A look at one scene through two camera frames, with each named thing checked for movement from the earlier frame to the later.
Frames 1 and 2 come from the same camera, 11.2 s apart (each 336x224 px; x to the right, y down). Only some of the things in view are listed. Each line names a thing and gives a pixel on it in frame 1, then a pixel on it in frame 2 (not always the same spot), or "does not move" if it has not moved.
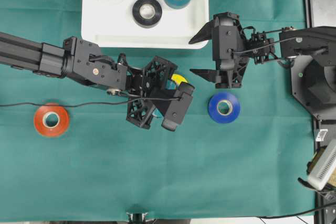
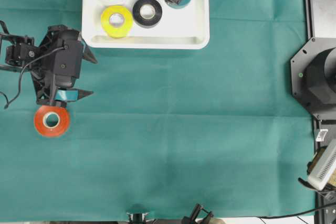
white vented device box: x=324 y=169 does not move
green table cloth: x=66 y=151 does not move
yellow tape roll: x=178 y=78 to x=113 y=31
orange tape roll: x=40 y=123 does not move
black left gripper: x=141 y=85 to x=59 y=67
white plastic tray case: x=144 y=10 does not move
